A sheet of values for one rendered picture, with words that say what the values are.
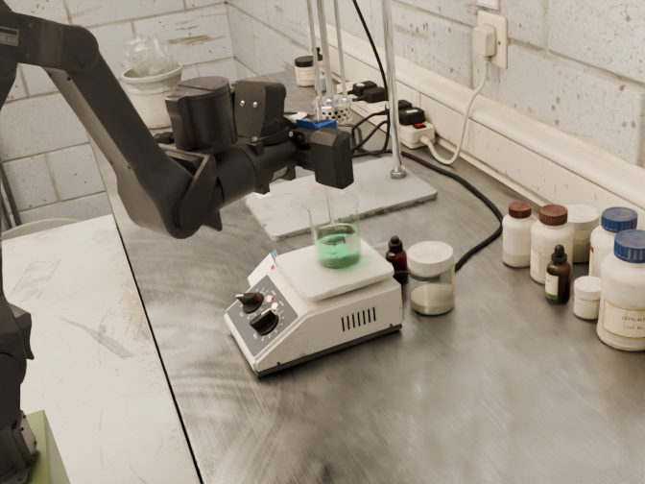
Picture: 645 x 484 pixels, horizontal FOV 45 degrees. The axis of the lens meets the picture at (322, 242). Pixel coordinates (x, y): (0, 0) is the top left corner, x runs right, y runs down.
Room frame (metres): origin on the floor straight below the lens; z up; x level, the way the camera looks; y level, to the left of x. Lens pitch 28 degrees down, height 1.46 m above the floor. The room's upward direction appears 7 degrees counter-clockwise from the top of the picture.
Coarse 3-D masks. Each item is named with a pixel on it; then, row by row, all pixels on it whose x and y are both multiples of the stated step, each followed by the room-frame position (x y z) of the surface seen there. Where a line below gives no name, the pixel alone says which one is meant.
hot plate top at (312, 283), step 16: (288, 256) 0.88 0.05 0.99; (304, 256) 0.87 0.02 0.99; (368, 256) 0.85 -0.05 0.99; (288, 272) 0.84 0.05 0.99; (304, 272) 0.83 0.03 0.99; (320, 272) 0.83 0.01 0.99; (352, 272) 0.82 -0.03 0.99; (368, 272) 0.82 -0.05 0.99; (384, 272) 0.81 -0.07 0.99; (304, 288) 0.80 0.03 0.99; (320, 288) 0.79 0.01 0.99; (336, 288) 0.79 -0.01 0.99; (352, 288) 0.79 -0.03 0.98
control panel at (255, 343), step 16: (256, 288) 0.87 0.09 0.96; (272, 288) 0.85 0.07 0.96; (240, 304) 0.85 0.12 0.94; (272, 304) 0.82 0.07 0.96; (288, 304) 0.80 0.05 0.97; (240, 320) 0.83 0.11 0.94; (288, 320) 0.78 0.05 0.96; (256, 336) 0.78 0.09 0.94; (272, 336) 0.77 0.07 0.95; (256, 352) 0.75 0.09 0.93
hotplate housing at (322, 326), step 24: (288, 288) 0.83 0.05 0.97; (360, 288) 0.81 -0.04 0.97; (384, 288) 0.81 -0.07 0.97; (312, 312) 0.77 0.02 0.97; (336, 312) 0.78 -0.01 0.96; (360, 312) 0.79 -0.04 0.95; (384, 312) 0.80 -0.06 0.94; (240, 336) 0.80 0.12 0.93; (288, 336) 0.76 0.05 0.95; (312, 336) 0.77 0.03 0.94; (336, 336) 0.78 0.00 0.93; (360, 336) 0.79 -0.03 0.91; (264, 360) 0.75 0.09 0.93; (288, 360) 0.76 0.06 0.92
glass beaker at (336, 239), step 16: (304, 208) 0.85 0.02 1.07; (320, 208) 0.88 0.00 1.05; (336, 208) 0.88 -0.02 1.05; (352, 208) 0.87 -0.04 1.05; (320, 224) 0.83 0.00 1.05; (336, 224) 0.82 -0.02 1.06; (352, 224) 0.83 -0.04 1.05; (320, 240) 0.83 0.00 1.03; (336, 240) 0.82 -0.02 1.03; (352, 240) 0.83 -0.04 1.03; (320, 256) 0.83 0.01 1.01; (336, 256) 0.82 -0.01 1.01; (352, 256) 0.83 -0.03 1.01; (336, 272) 0.82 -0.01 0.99
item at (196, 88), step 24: (168, 96) 0.73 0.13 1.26; (192, 96) 0.72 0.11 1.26; (216, 96) 0.72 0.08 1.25; (192, 120) 0.72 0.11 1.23; (216, 120) 0.72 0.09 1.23; (192, 144) 0.72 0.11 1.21; (216, 144) 0.72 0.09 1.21; (192, 168) 0.70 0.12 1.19; (216, 168) 0.70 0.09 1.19; (192, 192) 0.68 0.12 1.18; (192, 216) 0.67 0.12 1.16
